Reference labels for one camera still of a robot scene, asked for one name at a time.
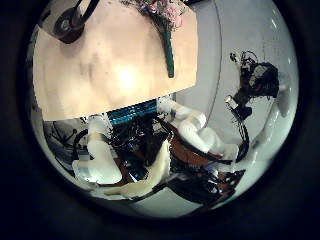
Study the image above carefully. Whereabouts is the pink flower bouquet green stem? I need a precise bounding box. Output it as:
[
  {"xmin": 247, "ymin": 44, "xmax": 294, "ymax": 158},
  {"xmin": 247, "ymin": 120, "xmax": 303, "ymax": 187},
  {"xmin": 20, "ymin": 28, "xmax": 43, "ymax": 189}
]
[{"xmin": 120, "ymin": 0, "xmax": 188, "ymax": 79}]

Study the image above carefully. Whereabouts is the teal ribbed strip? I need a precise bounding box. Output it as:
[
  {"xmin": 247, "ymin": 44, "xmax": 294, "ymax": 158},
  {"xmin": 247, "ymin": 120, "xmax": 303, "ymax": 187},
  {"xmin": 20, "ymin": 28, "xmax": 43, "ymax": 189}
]
[{"xmin": 107, "ymin": 99, "xmax": 160, "ymax": 126}]

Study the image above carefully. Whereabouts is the black cable bundle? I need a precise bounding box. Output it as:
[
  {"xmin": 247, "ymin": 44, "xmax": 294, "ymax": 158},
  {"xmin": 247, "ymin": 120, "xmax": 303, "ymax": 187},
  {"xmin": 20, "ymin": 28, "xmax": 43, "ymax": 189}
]
[{"xmin": 229, "ymin": 99, "xmax": 252, "ymax": 163}]

